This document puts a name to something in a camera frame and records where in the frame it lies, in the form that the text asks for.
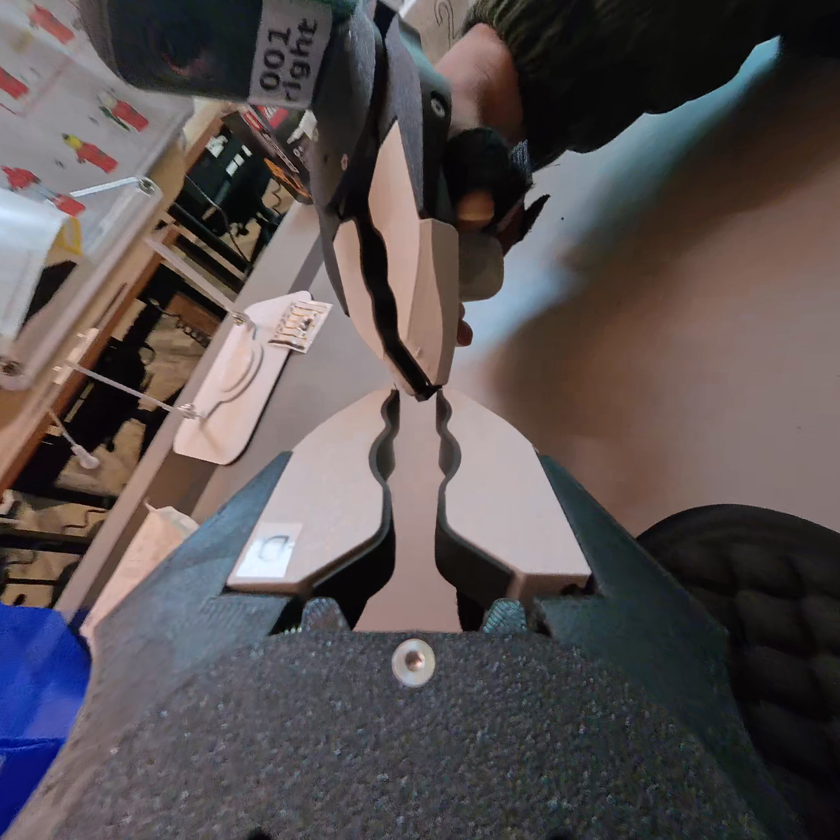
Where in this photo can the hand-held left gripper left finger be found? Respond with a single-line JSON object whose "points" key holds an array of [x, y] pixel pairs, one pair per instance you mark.
{"points": [[321, 505]]}

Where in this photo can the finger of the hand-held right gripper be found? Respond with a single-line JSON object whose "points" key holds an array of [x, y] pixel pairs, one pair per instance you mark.
{"points": [[430, 295], [358, 275]]}

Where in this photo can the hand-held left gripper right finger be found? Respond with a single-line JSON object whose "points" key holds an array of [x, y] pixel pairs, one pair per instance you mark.
{"points": [[512, 518]]}

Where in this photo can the sticker sheet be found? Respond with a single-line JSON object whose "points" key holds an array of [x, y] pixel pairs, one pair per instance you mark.
{"points": [[302, 325]]}

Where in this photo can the small black toy piece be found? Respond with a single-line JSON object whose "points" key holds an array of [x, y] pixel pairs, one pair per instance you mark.
{"points": [[426, 390]]}

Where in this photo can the blue plastic bin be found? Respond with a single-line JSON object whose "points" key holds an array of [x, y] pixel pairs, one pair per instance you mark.
{"points": [[33, 689]]}

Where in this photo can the person's right forearm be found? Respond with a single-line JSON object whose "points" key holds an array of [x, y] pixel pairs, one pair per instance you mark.
{"points": [[623, 59]]}

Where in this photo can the person's right hand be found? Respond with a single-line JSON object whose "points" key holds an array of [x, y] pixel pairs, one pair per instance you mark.
{"points": [[482, 85]]}

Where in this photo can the toy instruction booklet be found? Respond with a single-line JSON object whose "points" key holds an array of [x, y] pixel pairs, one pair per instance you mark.
{"points": [[79, 98]]}

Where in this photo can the black toy set box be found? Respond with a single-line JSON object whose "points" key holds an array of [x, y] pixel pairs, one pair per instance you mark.
{"points": [[275, 151]]}

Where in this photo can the large flat white paper bag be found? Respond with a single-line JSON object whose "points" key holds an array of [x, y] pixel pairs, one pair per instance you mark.
{"points": [[144, 558]]}

